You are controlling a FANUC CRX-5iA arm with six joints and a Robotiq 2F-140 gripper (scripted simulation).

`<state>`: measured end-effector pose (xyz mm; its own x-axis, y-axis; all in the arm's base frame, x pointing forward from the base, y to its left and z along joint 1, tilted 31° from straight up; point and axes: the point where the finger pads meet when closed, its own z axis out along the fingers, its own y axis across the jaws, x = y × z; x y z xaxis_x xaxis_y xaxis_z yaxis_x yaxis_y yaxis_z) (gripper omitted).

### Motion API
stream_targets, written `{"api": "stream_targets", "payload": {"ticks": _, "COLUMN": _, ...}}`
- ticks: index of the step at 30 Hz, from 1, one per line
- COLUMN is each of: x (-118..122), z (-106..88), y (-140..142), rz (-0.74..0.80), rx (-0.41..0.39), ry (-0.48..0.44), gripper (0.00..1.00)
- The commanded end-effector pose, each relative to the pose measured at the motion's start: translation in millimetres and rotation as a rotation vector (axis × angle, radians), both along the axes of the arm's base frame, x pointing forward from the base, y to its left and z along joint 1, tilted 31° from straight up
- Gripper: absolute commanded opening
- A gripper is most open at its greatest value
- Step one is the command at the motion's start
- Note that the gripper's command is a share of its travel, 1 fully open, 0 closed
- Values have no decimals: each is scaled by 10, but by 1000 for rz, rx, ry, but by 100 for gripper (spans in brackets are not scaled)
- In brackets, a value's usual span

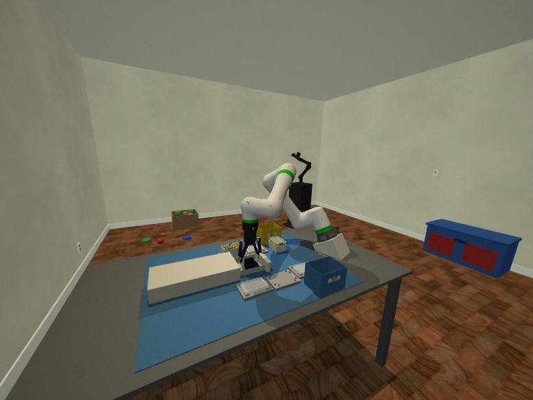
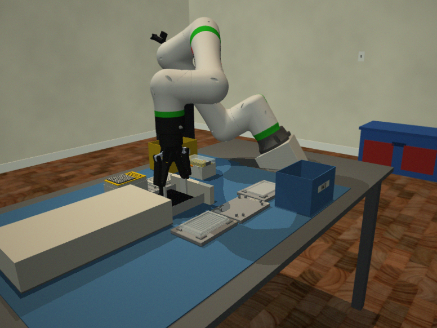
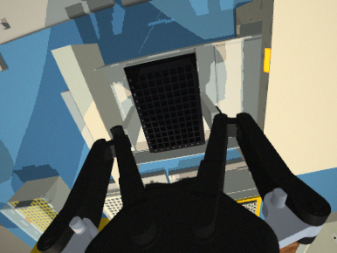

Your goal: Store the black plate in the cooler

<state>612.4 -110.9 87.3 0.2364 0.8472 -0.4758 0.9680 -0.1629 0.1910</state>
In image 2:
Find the dark blue open-top bin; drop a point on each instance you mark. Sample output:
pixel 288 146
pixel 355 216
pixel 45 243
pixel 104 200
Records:
pixel 304 186

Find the blue flat mat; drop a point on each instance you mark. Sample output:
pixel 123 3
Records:
pixel 153 282

